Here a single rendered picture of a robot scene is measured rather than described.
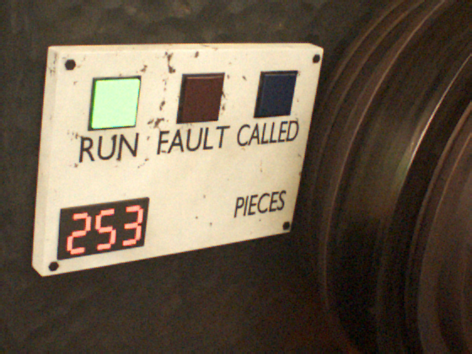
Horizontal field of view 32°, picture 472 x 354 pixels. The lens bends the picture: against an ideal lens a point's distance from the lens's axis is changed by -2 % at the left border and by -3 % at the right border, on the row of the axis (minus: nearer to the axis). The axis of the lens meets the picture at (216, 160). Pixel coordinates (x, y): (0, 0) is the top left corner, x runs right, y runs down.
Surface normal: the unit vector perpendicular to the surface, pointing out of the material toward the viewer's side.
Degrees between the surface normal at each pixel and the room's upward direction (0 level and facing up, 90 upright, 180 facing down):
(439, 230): 90
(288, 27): 90
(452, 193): 90
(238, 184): 90
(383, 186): 81
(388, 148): 72
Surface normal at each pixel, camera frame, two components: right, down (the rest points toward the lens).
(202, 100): 0.59, 0.34
